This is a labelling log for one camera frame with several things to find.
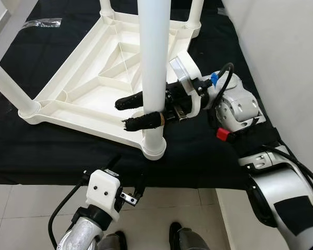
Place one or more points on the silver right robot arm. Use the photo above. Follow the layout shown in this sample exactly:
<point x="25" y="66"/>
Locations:
<point x="240" y="104"/>

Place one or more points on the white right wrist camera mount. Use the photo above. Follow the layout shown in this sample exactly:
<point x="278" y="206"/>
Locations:
<point x="182" y="67"/>

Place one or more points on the orange rubber band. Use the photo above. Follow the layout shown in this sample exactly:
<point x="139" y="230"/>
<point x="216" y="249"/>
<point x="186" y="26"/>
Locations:
<point x="162" y="119"/>

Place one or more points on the black tablecloth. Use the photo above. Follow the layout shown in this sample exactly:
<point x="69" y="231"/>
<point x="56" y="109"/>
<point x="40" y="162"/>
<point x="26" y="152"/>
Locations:
<point x="52" y="151"/>

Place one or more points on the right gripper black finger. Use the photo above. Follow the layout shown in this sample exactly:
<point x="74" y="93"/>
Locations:
<point x="146" y="121"/>
<point x="129" y="101"/>

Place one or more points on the clear plastic bag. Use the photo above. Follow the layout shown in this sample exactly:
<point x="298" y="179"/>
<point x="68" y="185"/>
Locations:
<point x="41" y="23"/>

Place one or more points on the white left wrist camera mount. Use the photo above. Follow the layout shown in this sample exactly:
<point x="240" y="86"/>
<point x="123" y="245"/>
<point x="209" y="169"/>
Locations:
<point x="103" y="191"/>

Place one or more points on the white plastic children table top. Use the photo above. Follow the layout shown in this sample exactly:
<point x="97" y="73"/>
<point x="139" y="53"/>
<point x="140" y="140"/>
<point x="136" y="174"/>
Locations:
<point x="83" y="99"/>

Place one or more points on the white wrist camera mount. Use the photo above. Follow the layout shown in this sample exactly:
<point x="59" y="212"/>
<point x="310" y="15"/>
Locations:
<point x="103" y="191"/>
<point x="182" y="67"/>

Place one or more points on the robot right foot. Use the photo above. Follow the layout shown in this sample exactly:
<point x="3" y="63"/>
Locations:
<point x="190" y="239"/>

